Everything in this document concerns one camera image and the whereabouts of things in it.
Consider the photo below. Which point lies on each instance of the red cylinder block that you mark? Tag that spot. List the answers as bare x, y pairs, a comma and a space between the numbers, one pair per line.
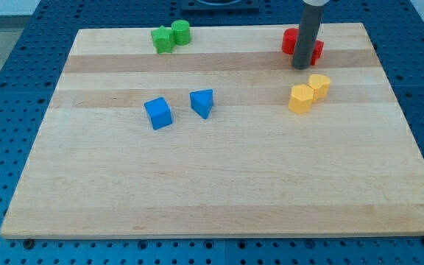
289, 40

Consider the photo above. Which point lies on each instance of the yellow heart block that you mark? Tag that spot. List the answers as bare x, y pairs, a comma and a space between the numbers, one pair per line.
320, 85

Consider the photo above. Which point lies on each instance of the yellow hexagon block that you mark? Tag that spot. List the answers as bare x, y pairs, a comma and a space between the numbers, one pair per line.
301, 98

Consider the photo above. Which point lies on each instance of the blue cube block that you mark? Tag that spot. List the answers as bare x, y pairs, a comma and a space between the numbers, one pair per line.
159, 113

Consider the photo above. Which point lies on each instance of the blue triangle block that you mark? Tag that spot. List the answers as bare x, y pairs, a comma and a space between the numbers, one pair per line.
202, 102

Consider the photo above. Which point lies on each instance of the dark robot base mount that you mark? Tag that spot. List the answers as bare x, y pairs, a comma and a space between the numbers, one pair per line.
218, 5

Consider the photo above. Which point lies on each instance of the red block behind rod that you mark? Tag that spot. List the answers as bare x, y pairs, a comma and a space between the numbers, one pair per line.
317, 52

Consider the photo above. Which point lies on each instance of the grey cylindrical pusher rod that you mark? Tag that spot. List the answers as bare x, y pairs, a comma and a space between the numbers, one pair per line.
307, 33

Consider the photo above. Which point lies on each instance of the green cylinder block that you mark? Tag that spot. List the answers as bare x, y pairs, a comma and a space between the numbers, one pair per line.
182, 33

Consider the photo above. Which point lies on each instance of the green star block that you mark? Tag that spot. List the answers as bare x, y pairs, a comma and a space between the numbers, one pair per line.
163, 39

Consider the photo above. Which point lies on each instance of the light wooden board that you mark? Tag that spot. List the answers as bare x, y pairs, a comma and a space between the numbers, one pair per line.
349, 167

